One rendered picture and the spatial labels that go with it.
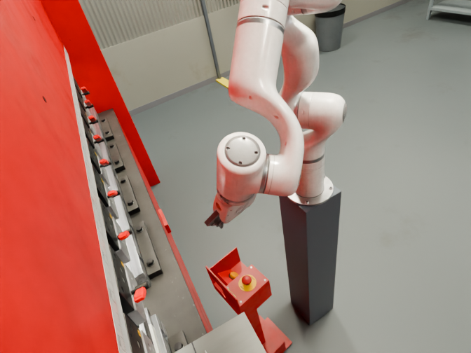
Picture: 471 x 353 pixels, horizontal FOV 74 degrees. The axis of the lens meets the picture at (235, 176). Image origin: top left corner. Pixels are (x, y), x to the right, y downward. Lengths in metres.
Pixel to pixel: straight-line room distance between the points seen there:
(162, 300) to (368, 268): 1.45
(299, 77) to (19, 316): 0.79
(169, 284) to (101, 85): 1.77
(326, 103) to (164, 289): 0.88
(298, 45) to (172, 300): 0.94
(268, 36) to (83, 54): 2.09
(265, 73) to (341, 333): 1.72
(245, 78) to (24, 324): 0.45
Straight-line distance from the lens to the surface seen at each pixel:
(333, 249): 1.57
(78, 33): 2.55
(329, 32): 5.17
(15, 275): 0.40
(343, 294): 2.17
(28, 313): 0.39
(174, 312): 1.22
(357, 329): 2.09
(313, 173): 1.16
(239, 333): 0.99
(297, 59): 0.88
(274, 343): 1.91
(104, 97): 2.67
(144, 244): 1.40
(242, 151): 0.52
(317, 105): 1.01
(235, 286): 1.32
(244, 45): 0.59
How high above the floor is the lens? 1.91
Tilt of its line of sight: 41 degrees down
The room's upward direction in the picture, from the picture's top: 13 degrees counter-clockwise
